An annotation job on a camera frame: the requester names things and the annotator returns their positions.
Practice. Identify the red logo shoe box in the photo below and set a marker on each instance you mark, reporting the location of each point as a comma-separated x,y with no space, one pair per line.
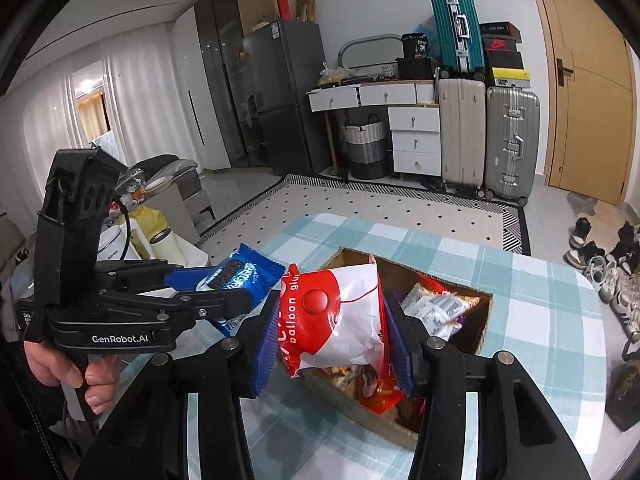
501,45

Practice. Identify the brown cardboard box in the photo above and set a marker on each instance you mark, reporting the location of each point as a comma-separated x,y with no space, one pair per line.
470,330

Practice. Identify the person's left hand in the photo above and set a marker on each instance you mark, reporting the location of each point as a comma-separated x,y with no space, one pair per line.
102,380

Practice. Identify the noodle snack packet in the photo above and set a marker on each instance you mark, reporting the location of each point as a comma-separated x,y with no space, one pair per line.
435,307

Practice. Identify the grey chair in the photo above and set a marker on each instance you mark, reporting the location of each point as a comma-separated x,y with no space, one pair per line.
185,185

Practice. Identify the grey refrigerator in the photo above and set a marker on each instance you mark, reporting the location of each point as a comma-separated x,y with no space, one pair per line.
290,95

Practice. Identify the red paper bag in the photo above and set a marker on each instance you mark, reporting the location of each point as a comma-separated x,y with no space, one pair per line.
283,5

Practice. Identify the red chocolate pie packet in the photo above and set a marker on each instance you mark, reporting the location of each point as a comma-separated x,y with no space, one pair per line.
380,390

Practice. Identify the beige suitcase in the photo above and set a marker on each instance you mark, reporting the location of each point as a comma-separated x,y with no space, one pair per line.
460,135

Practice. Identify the red white candy packet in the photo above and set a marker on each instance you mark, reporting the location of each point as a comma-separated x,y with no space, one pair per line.
335,320

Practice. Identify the clear bag of food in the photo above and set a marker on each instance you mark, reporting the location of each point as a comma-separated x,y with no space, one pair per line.
331,75

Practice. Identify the plain black shoe box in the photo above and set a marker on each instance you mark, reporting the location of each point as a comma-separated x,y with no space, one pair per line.
504,60

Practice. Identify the white drawer desk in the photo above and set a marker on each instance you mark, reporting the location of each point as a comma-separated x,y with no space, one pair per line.
415,140

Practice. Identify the arched silver mirror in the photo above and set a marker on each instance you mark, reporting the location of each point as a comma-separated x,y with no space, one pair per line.
370,52

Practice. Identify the white electric kettle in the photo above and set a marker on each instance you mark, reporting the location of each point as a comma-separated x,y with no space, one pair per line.
112,245

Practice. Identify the black storage box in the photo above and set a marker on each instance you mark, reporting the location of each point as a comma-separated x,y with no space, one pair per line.
414,67

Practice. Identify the cream tumbler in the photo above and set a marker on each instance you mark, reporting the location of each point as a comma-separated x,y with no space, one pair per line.
167,245

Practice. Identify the dotted floor rug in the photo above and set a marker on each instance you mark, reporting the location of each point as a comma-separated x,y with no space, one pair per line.
375,210

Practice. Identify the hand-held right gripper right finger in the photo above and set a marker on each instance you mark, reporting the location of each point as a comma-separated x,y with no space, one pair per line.
400,350

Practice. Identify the white curtain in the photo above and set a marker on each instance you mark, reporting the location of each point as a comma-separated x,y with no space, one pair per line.
140,100

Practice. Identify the tall dark cabinet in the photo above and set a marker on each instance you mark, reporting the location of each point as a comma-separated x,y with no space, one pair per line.
220,70

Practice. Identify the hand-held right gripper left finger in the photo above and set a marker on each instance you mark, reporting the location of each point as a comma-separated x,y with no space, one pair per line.
262,355

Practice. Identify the yellow black shoe box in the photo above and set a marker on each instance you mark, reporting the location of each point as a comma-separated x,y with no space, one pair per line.
510,77

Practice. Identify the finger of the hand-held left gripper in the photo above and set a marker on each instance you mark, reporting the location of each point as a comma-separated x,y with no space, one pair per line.
210,305
185,277

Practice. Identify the yellow plastic bag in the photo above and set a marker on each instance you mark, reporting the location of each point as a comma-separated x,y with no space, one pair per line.
150,220

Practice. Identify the teal suitcase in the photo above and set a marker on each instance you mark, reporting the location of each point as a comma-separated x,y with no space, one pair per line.
450,25

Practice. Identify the dark shoe box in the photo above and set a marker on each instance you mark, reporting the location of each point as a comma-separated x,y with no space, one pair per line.
500,30

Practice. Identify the grey door mat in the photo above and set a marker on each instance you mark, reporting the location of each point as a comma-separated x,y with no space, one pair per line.
582,204

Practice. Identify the woven laundry basket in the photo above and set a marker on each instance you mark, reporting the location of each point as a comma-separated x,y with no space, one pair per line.
367,152

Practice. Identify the brown paper bag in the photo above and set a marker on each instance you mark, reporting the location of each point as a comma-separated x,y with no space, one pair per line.
305,5

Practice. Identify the wooden door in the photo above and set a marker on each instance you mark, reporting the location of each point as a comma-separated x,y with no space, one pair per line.
595,110

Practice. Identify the black paper bag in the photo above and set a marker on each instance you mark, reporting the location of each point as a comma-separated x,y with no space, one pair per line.
625,395

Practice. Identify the wooden stick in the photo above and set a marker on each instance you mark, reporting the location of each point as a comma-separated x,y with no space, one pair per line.
331,140

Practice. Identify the silver suitcase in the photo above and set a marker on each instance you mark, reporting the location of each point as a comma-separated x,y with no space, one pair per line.
512,145

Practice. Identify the pile of loose shoes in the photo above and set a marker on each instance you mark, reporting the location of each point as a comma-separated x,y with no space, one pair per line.
610,280

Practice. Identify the blue cookie packet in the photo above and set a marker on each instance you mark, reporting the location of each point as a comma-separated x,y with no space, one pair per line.
240,272

